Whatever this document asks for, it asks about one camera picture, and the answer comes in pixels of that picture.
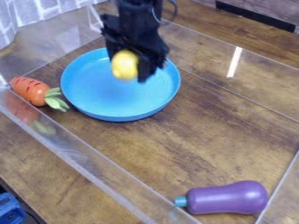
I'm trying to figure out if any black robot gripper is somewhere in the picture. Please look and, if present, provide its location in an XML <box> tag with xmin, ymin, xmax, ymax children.
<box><xmin>99</xmin><ymin>0</ymin><xmax>169</xmax><ymax>83</ymax></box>

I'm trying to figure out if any yellow toy lemon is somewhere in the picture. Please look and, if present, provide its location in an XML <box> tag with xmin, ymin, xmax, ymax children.
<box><xmin>110</xmin><ymin>50</ymin><xmax>138</xmax><ymax>81</ymax></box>

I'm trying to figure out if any blue round tray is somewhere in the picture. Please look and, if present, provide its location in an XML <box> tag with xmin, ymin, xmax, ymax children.
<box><xmin>59</xmin><ymin>48</ymin><xmax>181</xmax><ymax>122</ymax></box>

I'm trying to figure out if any orange toy carrot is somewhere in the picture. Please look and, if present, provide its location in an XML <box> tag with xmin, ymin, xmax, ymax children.
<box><xmin>9</xmin><ymin>77</ymin><xmax>69</xmax><ymax>112</ymax></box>

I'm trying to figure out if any purple toy eggplant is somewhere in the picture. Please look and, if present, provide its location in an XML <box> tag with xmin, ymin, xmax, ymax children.
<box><xmin>173</xmin><ymin>180</ymin><xmax>268</xmax><ymax>214</ymax></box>

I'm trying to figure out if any blue object at corner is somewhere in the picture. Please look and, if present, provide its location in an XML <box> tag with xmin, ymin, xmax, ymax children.
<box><xmin>0</xmin><ymin>192</ymin><xmax>25</xmax><ymax>224</ymax></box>

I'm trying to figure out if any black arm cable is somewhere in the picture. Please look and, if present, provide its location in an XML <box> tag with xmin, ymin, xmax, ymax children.
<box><xmin>153</xmin><ymin>0</ymin><xmax>180</xmax><ymax>23</ymax></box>

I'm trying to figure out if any clear acrylic enclosure wall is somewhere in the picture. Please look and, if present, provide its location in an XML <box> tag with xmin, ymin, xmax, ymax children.
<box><xmin>0</xmin><ymin>0</ymin><xmax>299</xmax><ymax>224</ymax></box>

